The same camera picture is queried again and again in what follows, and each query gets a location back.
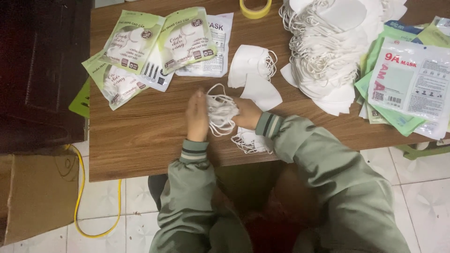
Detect person's right hand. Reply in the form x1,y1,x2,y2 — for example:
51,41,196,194
232,97,263,130

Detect person's left hand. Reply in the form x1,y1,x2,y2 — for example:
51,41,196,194
185,89,210,142

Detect bundle of white face masks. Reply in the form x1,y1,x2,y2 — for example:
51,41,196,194
206,83,275,155

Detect single white face mask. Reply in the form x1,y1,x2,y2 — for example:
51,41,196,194
240,73,283,112

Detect small stack of white masks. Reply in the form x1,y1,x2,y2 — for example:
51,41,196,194
227,45,278,88

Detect white mask packet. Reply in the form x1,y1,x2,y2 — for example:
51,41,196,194
175,13,234,78
139,46,174,93

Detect green mask packet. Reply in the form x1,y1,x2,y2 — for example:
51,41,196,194
82,53,150,111
102,10,166,75
157,7,217,75

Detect roll of yellow tape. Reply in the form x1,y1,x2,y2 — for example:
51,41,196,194
240,0,272,19

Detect black chair seat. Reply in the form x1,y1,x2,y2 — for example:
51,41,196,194
148,174,169,211

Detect large heap of white masks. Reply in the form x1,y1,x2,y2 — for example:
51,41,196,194
279,0,408,116

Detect person's legs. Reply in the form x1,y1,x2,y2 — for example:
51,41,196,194
211,163,334,253

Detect plain green packet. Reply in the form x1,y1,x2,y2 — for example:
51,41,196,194
68,78,90,119

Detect dark wooden cabinet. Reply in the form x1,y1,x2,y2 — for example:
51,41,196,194
0,0,95,155

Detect pile of empty mask packets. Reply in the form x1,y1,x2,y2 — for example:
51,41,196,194
354,16,450,140

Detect brown cardboard box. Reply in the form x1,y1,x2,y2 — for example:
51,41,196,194
0,149,79,246

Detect green plastic stool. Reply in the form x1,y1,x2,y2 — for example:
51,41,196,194
395,142,450,161

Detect yellow cable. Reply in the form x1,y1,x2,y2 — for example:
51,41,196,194
64,144,122,239

